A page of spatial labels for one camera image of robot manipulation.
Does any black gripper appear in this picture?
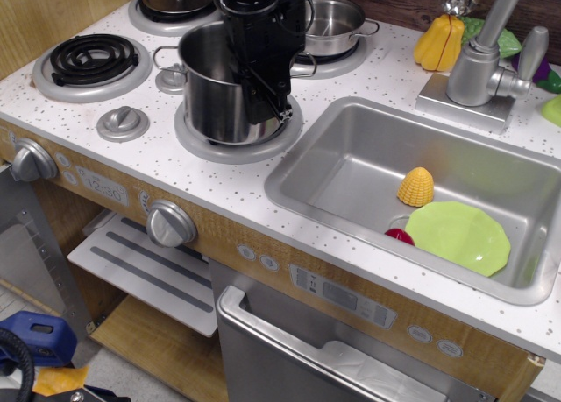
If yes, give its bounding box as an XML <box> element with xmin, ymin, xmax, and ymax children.
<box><xmin>224</xmin><ymin>0</ymin><xmax>307</xmax><ymax>123</ymax></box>

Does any tall steel pot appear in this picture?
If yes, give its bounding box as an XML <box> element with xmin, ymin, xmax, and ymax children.
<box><xmin>174</xmin><ymin>21</ymin><xmax>289</xmax><ymax>145</ymax></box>

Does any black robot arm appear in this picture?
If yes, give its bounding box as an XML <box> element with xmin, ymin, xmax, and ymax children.
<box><xmin>215</xmin><ymin>0</ymin><xmax>312</xmax><ymax>124</ymax></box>

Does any back right burner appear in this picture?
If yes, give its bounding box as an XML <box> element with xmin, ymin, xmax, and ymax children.
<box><xmin>290</xmin><ymin>39</ymin><xmax>368</xmax><ymax>80</ymax></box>

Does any front right burner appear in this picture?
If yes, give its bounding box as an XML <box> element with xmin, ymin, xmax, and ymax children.
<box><xmin>174</xmin><ymin>96</ymin><xmax>303</xmax><ymax>165</ymax></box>

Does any grey top knob rear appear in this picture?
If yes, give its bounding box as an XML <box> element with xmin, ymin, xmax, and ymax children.
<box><xmin>155</xmin><ymin>63</ymin><xmax>187</xmax><ymax>95</ymax></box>

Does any grey knob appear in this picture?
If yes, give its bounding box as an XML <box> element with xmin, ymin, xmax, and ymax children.
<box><xmin>96</xmin><ymin>106</ymin><xmax>150</xmax><ymax>143</ymax></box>
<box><xmin>155</xmin><ymin>63</ymin><xmax>187</xmax><ymax>95</ymax></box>

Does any wide steel saucepan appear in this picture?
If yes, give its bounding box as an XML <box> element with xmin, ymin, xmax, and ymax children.
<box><xmin>305</xmin><ymin>0</ymin><xmax>380</xmax><ymax>57</ymax></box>

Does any grey toy sink basin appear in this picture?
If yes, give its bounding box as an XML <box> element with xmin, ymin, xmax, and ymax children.
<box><xmin>265</xmin><ymin>97</ymin><xmax>560</xmax><ymax>306</ymax></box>

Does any back left burner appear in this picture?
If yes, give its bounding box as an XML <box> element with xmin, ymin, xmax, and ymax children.
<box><xmin>128</xmin><ymin>0</ymin><xmax>221</xmax><ymax>37</ymax></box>

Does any grey top knob front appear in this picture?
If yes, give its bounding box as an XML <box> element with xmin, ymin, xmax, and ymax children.
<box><xmin>96</xmin><ymin>106</ymin><xmax>150</xmax><ymax>143</ymax></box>

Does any silver oven knob right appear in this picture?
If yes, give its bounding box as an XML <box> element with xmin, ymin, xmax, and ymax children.
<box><xmin>146</xmin><ymin>200</ymin><xmax>197</xmax><ymax>248</ymax></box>

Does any silver oven knob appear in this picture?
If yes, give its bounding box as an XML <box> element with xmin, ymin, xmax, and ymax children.
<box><xmin>11</xmin><ymin>138</ymin><xmax>58</xmax><ymax>182</ymax></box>
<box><xmin>146</xmin><ymin>200</ymin><xmax>197</xmax><ymax>248</ymax></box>

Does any front left coil burner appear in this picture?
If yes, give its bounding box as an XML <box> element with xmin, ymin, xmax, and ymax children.
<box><xmin>32</xmin><ymin>34</ymin><xmax>153</xmax><ymax>103</ymax></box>

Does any yellow toy pepper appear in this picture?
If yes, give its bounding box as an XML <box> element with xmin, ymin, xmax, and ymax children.
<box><xmin>413</xmin><ymin>14</ymin><xmax>465</xmax><ymax>72</ymax></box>

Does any yellow toy corn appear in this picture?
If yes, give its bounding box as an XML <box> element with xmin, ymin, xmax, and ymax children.
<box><xmin>396</xmin><ymin>166</ymin><xmax>434</xmax><ymax>208</ymax></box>

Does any digital clock panel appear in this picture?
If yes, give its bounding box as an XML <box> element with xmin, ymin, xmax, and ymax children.
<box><xmin>76</xmin><ymin>166</ymin><xmax>129</xmax><ymax>207</ymax></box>

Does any red toy item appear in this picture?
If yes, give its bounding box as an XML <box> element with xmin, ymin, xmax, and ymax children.
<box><xmin>385</xmin><ymin>228</ymin><xmax>415</xmax><ymax>246</ymax></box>

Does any silver toy faucet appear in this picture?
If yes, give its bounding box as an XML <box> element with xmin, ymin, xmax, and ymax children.
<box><xmin>415</xmin><ymin>0</ymin><xmax>549</xmax><ymax>134</ymax></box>

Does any white oven rack shelf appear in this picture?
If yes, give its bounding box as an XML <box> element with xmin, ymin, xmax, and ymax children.
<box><xmin>68</xmin><ymin>212</ymin><xmax>217</xmax><ymax>337</ymax></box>

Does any green plastic plate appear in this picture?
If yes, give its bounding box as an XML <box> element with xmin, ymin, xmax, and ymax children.
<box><xmin>405</xmin><ymin>201</ymin><xmax>511</xmax><ymax>277</ymax></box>

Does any silver oven knob left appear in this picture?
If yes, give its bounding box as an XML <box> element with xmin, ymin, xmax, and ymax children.
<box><xmin>11</xmin><ymin>138</ymin><xmax>58</xmax><ymax>182</ymax></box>

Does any green toy vegetable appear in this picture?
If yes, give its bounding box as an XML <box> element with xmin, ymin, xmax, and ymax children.
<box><xmin>458</xmin><ymin>16</ymin><xmax>522</xmax><ymax>59</ymax></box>

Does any silver dishwasher door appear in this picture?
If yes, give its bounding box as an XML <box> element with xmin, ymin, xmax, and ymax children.
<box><xmin>209</xmin><ymin>261</ymin><xmax>495</xmax><ymax>401</ymax></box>

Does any purple toy eggplant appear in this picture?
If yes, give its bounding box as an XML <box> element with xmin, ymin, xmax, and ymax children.
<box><xmin>532</xmin><ymin>58</ymin><xmax>560</xmax><ymax>95</ymax></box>

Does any light green toy piece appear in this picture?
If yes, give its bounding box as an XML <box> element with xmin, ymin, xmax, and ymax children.
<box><xmin>541</xmin><ymin>95</ymin><xmax>561</xmax><ymax>127</ymax></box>

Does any grey open oven door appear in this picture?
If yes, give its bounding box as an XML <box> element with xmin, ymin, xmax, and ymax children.
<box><xmin>1</xmin><ymin>163</ymin><xmax>96</xmax><ymax>367</ymax></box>

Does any yellow cloth scrap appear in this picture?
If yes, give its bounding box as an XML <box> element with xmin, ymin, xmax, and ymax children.
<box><xmin>32</xmin><ymin>366</ymin><xmax>89</xmax><ymax>397</ymax></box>

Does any black braided cable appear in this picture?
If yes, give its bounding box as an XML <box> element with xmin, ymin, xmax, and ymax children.
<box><xmin>0</xmin><ymin>327</ymin><xmax>35</xmax><ymax>402</ymax></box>

